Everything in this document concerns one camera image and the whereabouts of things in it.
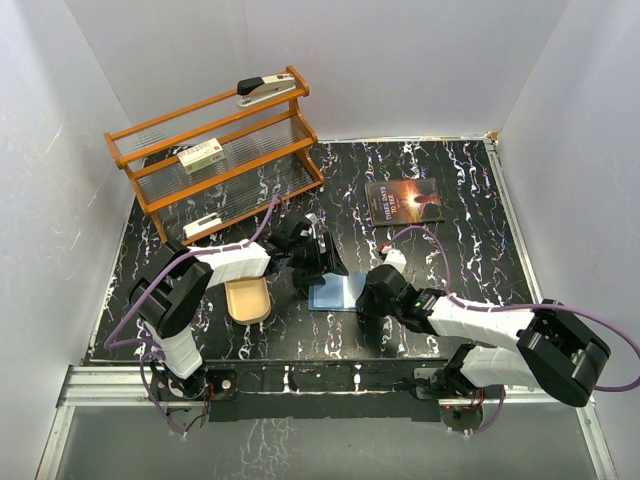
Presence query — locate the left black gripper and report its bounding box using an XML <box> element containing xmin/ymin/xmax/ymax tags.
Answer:
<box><xmin>287</xmin><ymin>233</ymin><xmax>347</xmax><ymax>286</ymax></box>

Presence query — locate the blue leather card holder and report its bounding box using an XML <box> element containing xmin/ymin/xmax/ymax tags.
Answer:
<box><xmin>308</xmin><ymin>272</ymin><xmax>366</xmax><ymax>312</ymax></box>

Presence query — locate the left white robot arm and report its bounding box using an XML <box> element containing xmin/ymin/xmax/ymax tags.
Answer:
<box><xmin>129</xmin><ymin>213</ymin><xmax>348</xmax><ymax>399</ymax></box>

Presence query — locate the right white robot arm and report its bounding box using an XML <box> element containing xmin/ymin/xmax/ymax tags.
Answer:
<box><xmin>356</xmin><ymin>264</ymin><xmax>611</xmax><ymax>407</ymax></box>

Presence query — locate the white card on rack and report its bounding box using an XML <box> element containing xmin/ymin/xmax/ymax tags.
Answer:
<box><xmin>183</xmin><ymin>213</ymin><xmax>222</xmax><ymax>238</ymax></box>

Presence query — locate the dark book with sunset cover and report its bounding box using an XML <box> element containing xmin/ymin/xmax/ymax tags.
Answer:
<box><xmin>365</xmin><ymin>178</ymin><xmax>444</xmax><ymax>227</ymax></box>

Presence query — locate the orange wooden three-tier rack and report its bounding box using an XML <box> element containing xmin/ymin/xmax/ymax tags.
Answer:
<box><xmin>104</xmin><ymin>66</ymin><xmax>325</xmax><ymax>245</ymax></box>

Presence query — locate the green and white small box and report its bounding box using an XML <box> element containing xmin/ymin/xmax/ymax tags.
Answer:
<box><xmin>177</xmin><ymin>138</ymin><xmax>226</xmax><ymax>174</ymax></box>

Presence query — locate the black and beige stapler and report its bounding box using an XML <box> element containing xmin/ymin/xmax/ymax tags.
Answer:
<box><xmin>236</xmin><ymin>73</ymin><xmax>296</xmax><ymax>108</ymax></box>

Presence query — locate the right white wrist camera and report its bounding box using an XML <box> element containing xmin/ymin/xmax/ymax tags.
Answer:
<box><xmin>380</xmin><ymin>245</ymin><xmax>407</xmax><ymax>274</ymax></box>

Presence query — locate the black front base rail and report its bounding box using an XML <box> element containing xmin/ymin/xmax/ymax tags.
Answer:
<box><xmin>207</xmin><ymin>359</ymin><xmax>471</xmax><ymax>423</ymax></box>

